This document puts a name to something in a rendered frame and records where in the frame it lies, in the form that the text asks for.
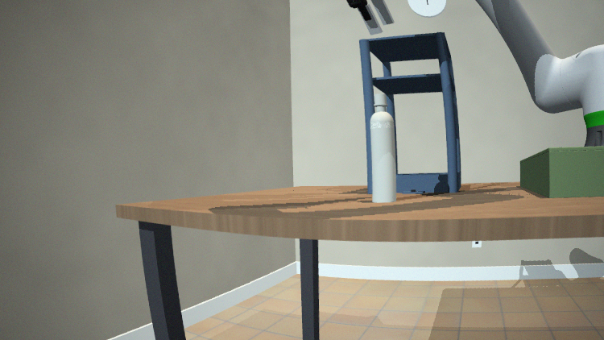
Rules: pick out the white and grey bottle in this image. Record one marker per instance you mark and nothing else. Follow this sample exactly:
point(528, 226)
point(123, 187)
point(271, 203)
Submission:
point(382, 136)

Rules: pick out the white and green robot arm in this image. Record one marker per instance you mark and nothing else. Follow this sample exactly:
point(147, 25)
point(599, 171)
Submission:
point(556, 85)

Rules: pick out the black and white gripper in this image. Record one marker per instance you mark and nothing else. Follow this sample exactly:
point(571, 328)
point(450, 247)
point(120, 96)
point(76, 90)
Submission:
point(368, 16)

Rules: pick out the blue shelving unit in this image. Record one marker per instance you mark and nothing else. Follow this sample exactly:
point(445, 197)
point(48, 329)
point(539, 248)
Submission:
point(414, 47)

